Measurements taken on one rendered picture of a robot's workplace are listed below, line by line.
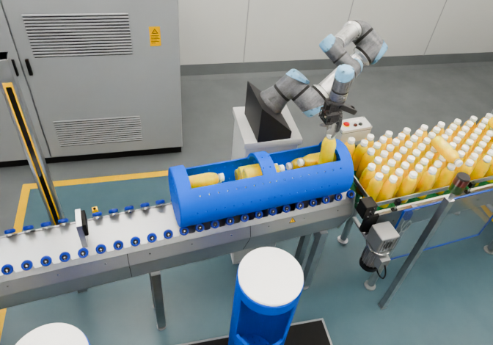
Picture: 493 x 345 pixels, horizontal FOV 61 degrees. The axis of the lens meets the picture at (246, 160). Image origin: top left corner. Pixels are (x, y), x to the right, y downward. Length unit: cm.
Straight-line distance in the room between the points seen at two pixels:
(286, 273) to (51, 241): 107
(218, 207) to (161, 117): 173
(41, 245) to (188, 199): 71
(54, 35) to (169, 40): 75
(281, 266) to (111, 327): 138
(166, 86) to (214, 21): 140
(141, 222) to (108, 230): 15
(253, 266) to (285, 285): 16
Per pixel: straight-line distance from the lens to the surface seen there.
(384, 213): 237
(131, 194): 349
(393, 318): 311
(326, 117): 191
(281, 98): 218
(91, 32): 310
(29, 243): 216
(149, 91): 334
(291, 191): 199
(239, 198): 190
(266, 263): 184
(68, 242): 210
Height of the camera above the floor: 257
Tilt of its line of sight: 43 degrees down
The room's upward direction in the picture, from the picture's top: 7 degrees clockwise
